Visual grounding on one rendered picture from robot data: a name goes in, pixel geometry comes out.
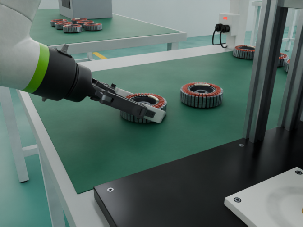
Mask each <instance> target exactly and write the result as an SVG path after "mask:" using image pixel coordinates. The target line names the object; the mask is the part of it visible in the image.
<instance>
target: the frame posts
mask: <svg viewBox="0 0 303 227"><path fill-rule="evenodd" d="M280 4H281V0H262V7H261V13H260V20H259V26H258V32H257V41H256V47H255V53H254V59H253V66H252V74H251V80H250V87H249V93H248V101H247V107H246V114H245V120H244V126H243V135H242V137H243V138H245V139H247V138H249V141H250V142H252V143H255V142H257V140H260V141H262V140H264V136H265V131H266V125H267V120H268V115H269V110H270V105H271V98H272V93H273V88H274V83H275V76H276V71H277V66H278V61H279V56H280V49H281V44H282V39H283V34H284V29H285V23H286V18H287V12H288V8H286V7H281V6H280ZM302 109H303V9H301V10H300V14H299V19H298V25H297V30H296V34H295V39H294V45H293V49H292V54H291V59H290V63H289V69H288V74H287V78H286V83H285V89H284V94H283V99H282V103H281V108H280V114H279V118H278V123H277V125H278V126H279V127H285V128H284V129H286V130H288V131H290V130H292V129H293V128H294V129H296V128H298V125H299V121H300V117H301V113H302Z"/></svg>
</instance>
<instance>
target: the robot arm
mask: <svg viewBox="0 0 303 227"><path fill-rule="evenodd" d="M40 2H41V0H0V86H4V87H9V88H13V89H17V90H21V91H24V92H27V93H31V94H34V95H38V96H41V97H42V101H44V102H45V100H46V99H51V100H55V101H59V100H61V99H66V100H70V101H73V102H80V101H82V100H83V99H84V98H85V97H87V96H88V97H90V99H91V100H94V101H99V102H100V103H101V104H105V105H108V106H111V107H113V108H116V109H118V110H121V111H124V112H126V113H129V114H131V115H133V116H136V117H137V119H138V120H139V119H143V118H145V119H148V120H151V121H154V122H157V123H161V121H162V119H163V117H164V115H165V111H163V110H161V109H158V108H155V107H152V106H150V105H147V104H144V103H142V104H140V103H138V102H135V101H133V100H131V99H128V98H126V96H128V95H132V93H130V92H127V91H124V90H122V89H119V88H115V87H116V85H115V84H113V83H112V84H111V86H110V85H109V84H106V83H103V82H100V81H98V80H96V79H94V78H92V72H91V70H90V69H89V68H88V67H85V66H83V65H80V64H78V63H76V62H75V60H74V58H73V57H72V56H71V55H69V54H68V53H67V50H68V47H69V45H67V44H65V43H64V45H63V47H62V49H61V50H58V49H57V48H56V49H55V48H54V49H53V48H51V47H48V46H46V45H44V44H42V43H39V42H37V41H34V40H33V39H32V38H31V37H30V34H29V33H30V29H31V26H32V22H33V20H34V17H35V15H36V12H37V9H38V7H39V5H40Z"/></svg>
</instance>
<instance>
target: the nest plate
mask: <svg viewBox="0 0 303 227"><path fill-rule="evenodd" d="M224 205H225V206H226V207H228V208H229V209H230V210H231V211H232V212H233V213H234V214H235V215H236V216H238V217H239V218H240V219H241V220H242V221H243V222H244V223H245V224H247V225H248V226H249V227H303V213H302V208H303V170H302V169H300V168H298V167H295V168H293V169H291V170H289V171H286V172H284V173H281V174H279V175H277V176H275V177H272V178H270V179H267V180H265V181H263V182H260V183H258V184H256V185H253V186H251V187H249V188H247V189H244V190H242V191H240V192H237V193H235V194H233V195H230V196H228V197H226V198H225V202H224Z"/></svg>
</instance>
